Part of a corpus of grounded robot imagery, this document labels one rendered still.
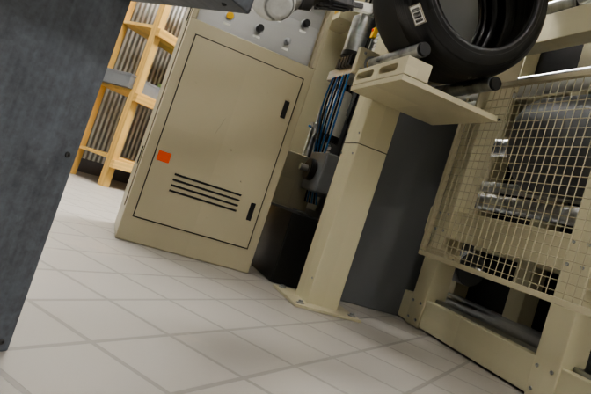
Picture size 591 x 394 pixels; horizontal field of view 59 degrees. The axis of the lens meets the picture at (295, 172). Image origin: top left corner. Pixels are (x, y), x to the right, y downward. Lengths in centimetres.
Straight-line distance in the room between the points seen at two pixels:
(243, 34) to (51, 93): 149
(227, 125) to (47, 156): 135
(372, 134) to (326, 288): 59
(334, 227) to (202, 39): 89
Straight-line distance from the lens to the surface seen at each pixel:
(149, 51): 425
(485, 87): 181
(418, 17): 168
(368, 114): 196
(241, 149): 213
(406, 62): 162
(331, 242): 193
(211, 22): 221
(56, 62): 82
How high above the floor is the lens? 34
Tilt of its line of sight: 3 degrees up
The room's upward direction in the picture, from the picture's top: 18 degrees clockwise
